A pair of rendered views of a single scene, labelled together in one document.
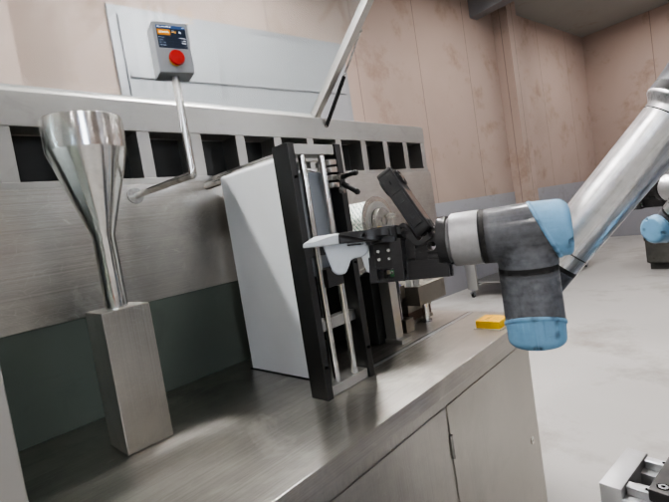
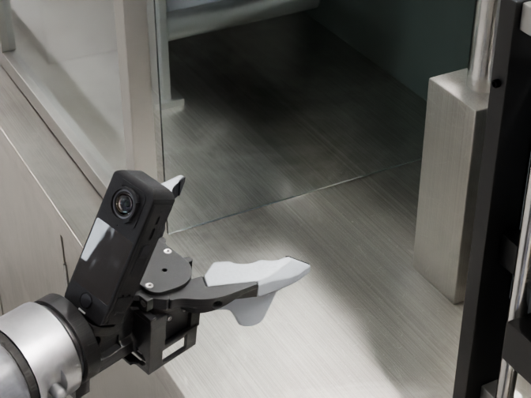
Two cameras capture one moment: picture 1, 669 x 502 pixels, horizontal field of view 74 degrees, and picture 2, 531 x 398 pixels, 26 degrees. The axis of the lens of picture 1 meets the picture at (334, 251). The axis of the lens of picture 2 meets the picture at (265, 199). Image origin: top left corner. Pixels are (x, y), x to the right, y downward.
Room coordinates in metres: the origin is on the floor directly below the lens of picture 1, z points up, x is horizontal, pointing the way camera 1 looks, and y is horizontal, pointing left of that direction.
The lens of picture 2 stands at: (0.98, -0.74, 1.78)
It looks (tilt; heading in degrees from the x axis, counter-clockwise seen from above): 33 degrees down; 108
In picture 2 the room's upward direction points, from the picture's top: straight up
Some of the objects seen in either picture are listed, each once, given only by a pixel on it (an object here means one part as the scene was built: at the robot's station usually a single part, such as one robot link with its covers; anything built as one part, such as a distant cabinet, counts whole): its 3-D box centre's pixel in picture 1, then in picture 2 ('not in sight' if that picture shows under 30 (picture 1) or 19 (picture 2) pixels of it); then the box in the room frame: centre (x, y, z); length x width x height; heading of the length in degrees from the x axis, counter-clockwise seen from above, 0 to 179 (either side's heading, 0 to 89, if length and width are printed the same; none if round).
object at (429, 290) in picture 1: (382, 291); not in sight; (1.54, -0.15, 1.00); 0.40 x 0.16 x 0.06; 46
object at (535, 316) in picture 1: (533, 302); not in sight; (0.60, -0.26, 1.12); 0.11 x 0.08 x 0.11; 155
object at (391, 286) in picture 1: (391, 289); not in sight; (1.25, -0.14, 1.05); 0.06 x 0.05 x 0.31; 46
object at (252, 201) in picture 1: (259, 271); not in sight; (1.17, 0.20, 1.17); 0.34 x 0.05 x 0.54; 46
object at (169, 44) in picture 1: (171, 51); not in sight; (0.92, 0.26, 1.66); 0.07 x 0.07 x 0.10; 32
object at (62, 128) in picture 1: (84, 136); not in sight; (0.86, 0.43, 1.50); 0.14 x 0.14 x 0.06
